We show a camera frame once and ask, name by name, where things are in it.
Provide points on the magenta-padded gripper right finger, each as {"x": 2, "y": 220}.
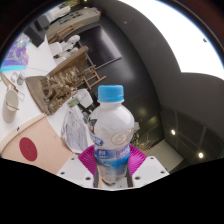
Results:
{"x": 146, "y": 170}

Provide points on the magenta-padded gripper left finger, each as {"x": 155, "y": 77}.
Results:
{"x": 78, "y": 170}

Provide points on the blue-capped white drink bottle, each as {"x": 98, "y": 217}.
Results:
{"x": 111, "y": 133}

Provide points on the grey printed newspaper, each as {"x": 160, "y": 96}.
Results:
{"x": 74, "y": 130}

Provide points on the ceiling spotlights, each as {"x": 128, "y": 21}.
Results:
{"x": 173, "y": 132}

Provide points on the flat round red coaster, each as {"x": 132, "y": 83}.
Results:
{"x": 28, "y": 149}

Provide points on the green labelled bottle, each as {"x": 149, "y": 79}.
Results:
{"x": 74, "y": 101}

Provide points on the white plastic chair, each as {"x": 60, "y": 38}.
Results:
{"x": 55, "y": 49}
{"x": 83, "y": 98}
{"x": 60, "y": 60}

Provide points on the brown wooden sculpture on base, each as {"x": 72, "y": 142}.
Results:
{"x": 56, "y": 90}

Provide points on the wooden paintbrush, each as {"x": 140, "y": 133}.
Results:
{"x": 11, "y": 106}

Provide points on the small wooden easel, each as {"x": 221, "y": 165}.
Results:
{"x": 91, "y": 78}

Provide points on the small white-lidded jar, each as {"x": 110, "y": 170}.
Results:
{"x": 21, "y": 78}

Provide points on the white tape roll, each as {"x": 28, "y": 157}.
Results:
{"x": 14, "y": 77}

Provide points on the small white plaster bust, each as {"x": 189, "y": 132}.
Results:
{"x": 71, "y": 50}

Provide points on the large white plaster bust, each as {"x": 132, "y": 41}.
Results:
{"x": 72, "y": 39}

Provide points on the tall wooden easel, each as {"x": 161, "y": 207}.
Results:
{"x": 65, "y": 31}

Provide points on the long ceiling light panel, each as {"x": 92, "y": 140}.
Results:
{"x": 186, "y": 36}

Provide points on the black flat box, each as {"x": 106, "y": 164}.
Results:
{"x": 33, "y": 35}
{"x": 41, "y": 21}

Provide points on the black wall screen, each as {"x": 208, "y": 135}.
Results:
{"x": 100, "y": 46}

